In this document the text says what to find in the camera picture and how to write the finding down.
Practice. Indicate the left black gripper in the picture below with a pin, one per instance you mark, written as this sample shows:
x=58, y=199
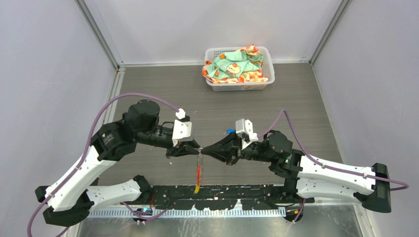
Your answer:
x=183, y=147

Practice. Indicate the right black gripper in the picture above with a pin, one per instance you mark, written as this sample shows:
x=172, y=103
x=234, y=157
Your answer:
x=216, y=149

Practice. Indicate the key with blue tag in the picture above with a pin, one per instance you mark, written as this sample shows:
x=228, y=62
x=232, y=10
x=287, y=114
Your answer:
x=229, y=131

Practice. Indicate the key with yellow tag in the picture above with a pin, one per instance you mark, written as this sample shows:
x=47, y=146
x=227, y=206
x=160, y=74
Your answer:
x=197, y=189

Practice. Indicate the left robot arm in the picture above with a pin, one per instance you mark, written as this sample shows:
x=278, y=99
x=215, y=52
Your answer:
x=73, y=197

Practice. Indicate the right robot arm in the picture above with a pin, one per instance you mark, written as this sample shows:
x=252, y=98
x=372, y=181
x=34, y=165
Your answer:
x=307, y=177

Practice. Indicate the colourful patterned cloth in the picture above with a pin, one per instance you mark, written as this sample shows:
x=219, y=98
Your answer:
x=241, y=66

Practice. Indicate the white plastic basket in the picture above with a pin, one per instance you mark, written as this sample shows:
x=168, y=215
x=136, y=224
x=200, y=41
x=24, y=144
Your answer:
x=267, y=71

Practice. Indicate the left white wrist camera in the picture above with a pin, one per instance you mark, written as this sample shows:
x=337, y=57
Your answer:
x=183, y=130

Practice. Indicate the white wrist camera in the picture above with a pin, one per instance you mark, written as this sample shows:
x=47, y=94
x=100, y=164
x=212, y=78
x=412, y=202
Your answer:
x=183, y=130
x=244, y=130

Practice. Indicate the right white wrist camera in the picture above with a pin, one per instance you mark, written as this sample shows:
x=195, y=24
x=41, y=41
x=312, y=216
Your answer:
x=244, y=130

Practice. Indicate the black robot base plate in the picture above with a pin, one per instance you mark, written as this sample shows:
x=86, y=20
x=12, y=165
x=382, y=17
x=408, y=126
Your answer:
x=220, y=197

